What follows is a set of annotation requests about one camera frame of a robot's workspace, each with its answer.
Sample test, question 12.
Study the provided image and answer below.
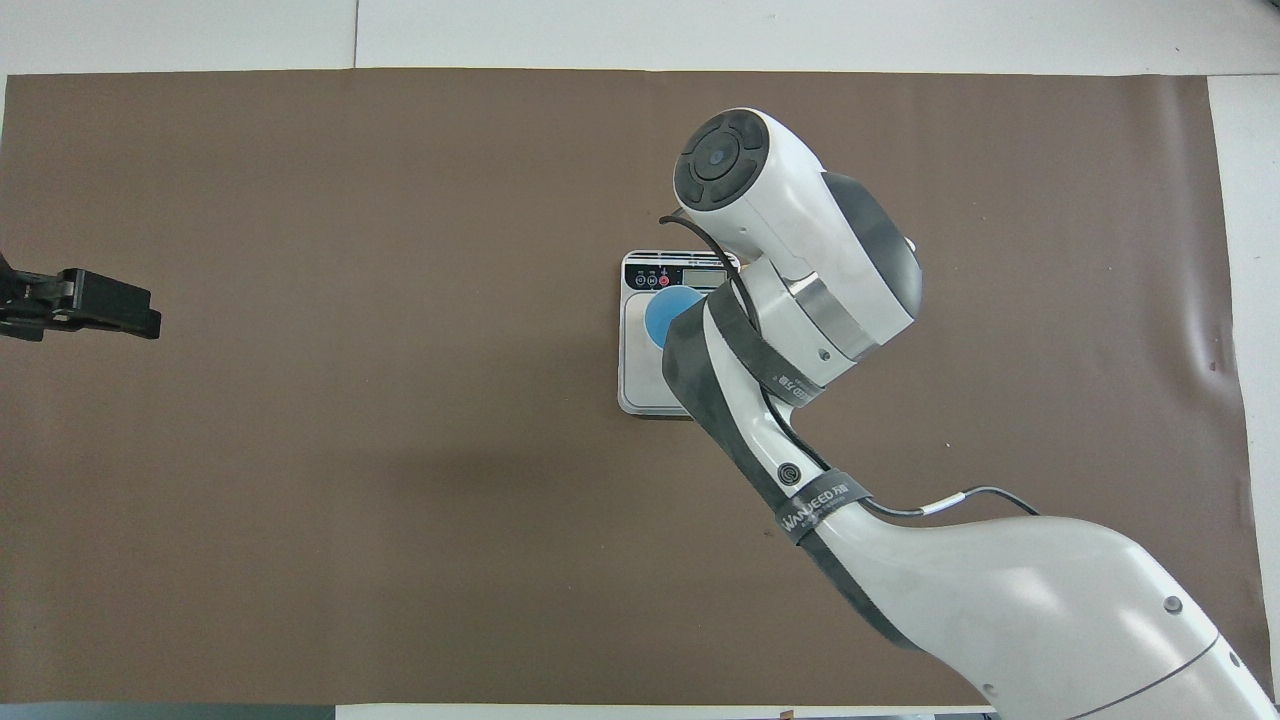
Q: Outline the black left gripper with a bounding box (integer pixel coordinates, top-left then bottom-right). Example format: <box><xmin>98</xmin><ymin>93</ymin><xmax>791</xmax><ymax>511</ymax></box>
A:
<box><xmin>0</xmin><ymin>254</ymin><xmax>163</xmax><ymax>343</ymax></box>

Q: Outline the light blue plastic cup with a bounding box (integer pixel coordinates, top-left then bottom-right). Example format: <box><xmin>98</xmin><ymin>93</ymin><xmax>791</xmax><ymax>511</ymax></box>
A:
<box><xmin>644</xmin><ymin>285</ymin><xmax>707</xmax><ymax>352</ymax></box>

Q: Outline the silver digital kitchen scale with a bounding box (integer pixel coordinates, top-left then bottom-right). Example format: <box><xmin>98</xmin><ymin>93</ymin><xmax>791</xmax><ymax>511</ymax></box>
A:
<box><xmin>617</xmin><ymin>250</ymin><xmax>743</xmax><ymax>419</ymax></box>

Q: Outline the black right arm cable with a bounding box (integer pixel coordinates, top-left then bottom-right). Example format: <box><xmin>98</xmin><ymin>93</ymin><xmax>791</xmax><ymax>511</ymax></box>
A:
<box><xmin>660</xmin><ymin>213</ymin><xmax>1041</xmax><ymax>521</ymax></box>

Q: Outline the brown table mat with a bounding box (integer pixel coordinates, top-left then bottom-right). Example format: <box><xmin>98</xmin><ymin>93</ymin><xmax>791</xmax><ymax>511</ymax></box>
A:
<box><xmin>0</xmin><ymin>68</ymin><xmax>1279</xmax><ymax>707</ymax></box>

